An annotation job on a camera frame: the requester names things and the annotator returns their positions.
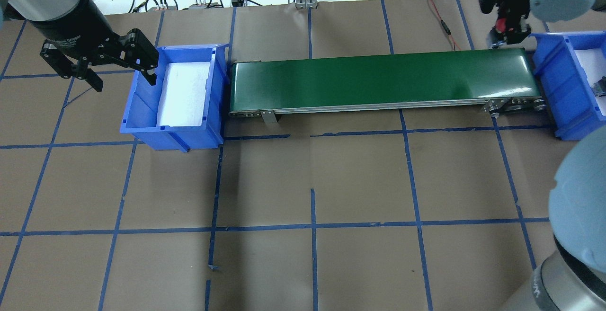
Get white foam pad left bin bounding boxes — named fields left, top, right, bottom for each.
left=157, top=62, right=210, bottom=127

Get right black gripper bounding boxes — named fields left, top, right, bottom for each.
left=495, top=0, right=531, bottom=42

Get white foam pad bin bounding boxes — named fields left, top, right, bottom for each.
left=157, top=62, right=210, bottom=127
left=574, top=48, right=606, bottom=115

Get red push button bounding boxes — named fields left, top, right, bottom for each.
left=490, top=24, right=515, bottom=49

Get red and black wires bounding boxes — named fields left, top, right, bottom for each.
left=426, top=0, right=462, bottom=51

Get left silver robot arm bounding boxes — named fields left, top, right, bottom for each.
left=1, top=0, right=160, bottom=92

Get yellow push button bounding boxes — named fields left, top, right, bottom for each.
left=590, top=76, right=606, bottom=97

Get blue plastic bin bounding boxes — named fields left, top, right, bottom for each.
left=119, top=44, right=229, bottom=153
left=532, top=31, right=606, bottom=141

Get white foam pad right bin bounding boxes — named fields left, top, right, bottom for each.
left=574, top=48, right=606, bottom=115

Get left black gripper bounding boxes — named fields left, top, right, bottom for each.
left=39, top=3, right=160, bottom=92

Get green conveyor belt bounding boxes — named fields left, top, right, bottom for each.
left=229, top=48, right=547, bottom=123

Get right blue plastic bin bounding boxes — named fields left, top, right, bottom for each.
left=532, top=31, right=606, bottom=141

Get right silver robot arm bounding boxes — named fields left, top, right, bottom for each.
left=479, top=0, right=606, bottom=311

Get left blue plastic bin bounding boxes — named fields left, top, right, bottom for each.
left=119, top=44, right=229, bottom=153

